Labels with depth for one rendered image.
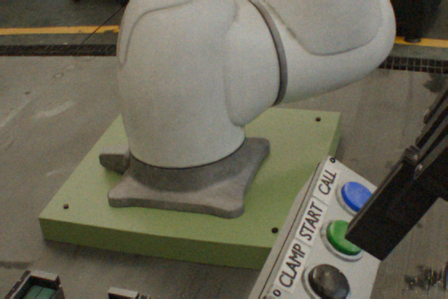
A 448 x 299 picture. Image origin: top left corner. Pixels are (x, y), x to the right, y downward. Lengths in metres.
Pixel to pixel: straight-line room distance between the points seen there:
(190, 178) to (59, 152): 0.34
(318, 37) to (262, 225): 0.24
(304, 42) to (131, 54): 0.21
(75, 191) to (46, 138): 0.25
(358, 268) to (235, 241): 0.41
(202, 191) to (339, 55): 0.25
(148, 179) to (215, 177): 0.09
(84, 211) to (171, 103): 0.20
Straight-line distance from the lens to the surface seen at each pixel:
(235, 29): 0.92
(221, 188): 0.97
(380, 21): 1.03
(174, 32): 0.89
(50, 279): 0.75
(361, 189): 0.57
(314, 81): 0.99
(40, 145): 1.27
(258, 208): 0.97
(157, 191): 0.98
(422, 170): 0.39
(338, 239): 0.52
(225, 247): 0.92
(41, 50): 4.04
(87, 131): 1.28
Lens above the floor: 1.38
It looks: 30 degrees down
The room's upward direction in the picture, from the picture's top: 5 degrees counter-clockwise
